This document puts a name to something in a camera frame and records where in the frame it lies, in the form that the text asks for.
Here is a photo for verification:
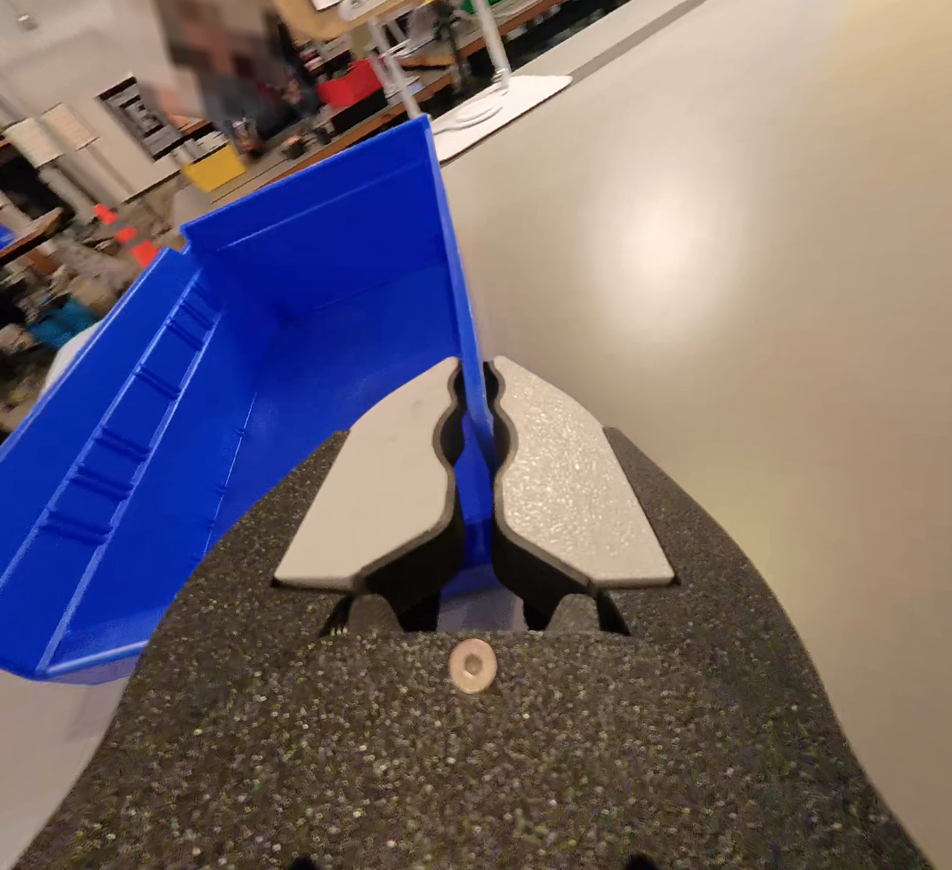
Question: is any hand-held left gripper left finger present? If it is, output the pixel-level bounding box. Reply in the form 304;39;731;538
274;357;466;601

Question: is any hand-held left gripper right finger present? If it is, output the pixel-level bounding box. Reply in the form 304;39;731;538
483;355;676;601

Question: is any blue plastic bin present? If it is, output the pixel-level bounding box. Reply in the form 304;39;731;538
0;114;498;685

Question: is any teal plastic crate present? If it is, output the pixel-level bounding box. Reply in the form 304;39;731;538
33;297;95;352

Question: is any small yellow box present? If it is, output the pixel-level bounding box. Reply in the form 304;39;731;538
182;141;248;194

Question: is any red plastic bin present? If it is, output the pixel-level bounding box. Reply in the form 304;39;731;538
316;59;385;110

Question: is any white document stand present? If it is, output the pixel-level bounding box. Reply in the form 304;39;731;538
227;0;574;165

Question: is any black white marker board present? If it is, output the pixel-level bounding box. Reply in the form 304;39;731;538
97;74;187;161

